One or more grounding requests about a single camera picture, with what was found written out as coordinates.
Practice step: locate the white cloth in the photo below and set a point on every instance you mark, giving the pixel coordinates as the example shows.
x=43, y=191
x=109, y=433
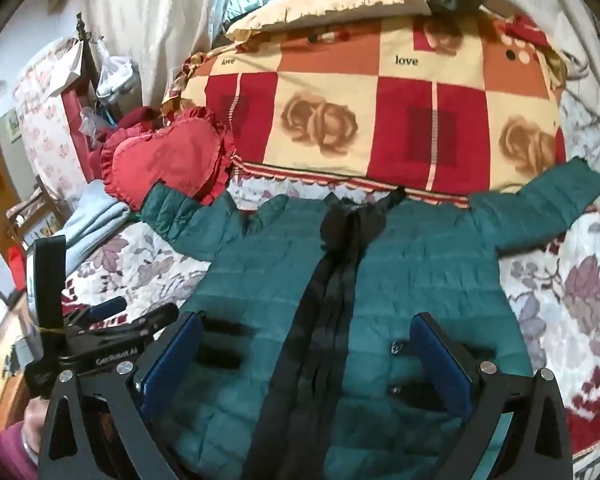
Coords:
x=575, y=35

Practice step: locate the white paper bag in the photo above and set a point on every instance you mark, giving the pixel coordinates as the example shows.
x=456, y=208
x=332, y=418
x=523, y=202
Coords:
x=67, y=67

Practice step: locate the white plastic bag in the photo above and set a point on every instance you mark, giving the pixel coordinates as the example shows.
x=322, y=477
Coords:
x=115, y=77

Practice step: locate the red heart-shaped pillow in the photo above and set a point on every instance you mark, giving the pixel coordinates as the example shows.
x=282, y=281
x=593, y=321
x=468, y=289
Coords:
x=170, y=160

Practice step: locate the floral bedspread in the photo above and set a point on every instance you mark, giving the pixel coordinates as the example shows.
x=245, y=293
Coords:
x=555, y=280

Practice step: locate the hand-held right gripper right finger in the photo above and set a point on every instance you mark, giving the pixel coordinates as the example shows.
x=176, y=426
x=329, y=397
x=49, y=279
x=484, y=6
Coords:
x=442, y=355

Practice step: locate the pink floral quilt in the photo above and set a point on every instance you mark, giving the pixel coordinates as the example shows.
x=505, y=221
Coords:
x=45, y=125

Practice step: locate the white curtain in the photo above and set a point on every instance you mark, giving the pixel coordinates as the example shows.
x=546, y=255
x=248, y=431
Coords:
x=170, y=20

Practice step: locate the person's left hand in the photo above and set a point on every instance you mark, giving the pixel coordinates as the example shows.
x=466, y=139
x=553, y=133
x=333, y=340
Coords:
x=32, y=425

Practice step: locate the person's left forearm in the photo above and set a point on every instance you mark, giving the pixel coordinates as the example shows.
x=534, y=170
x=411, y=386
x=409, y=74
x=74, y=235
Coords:
x=2, y=455

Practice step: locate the wooden chair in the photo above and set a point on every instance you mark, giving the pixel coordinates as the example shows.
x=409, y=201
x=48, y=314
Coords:
x=27, y=210

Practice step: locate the red checkered rose quilt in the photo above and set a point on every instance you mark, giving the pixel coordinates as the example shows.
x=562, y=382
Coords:
x=340, y=95

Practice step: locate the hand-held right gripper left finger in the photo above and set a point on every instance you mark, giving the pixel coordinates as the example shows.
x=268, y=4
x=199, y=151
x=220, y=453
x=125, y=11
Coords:
x=172, y=355

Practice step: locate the green puffer jacket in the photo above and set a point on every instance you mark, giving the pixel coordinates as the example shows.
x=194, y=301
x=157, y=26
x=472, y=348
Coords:
x=260, y=285

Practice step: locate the light blue folded cloth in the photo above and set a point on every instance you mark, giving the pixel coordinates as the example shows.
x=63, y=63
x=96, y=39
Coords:
x=95, y=225

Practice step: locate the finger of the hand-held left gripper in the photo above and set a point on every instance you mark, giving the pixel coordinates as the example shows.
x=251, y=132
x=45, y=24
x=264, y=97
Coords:
x=152, y=320
x=107, y=307

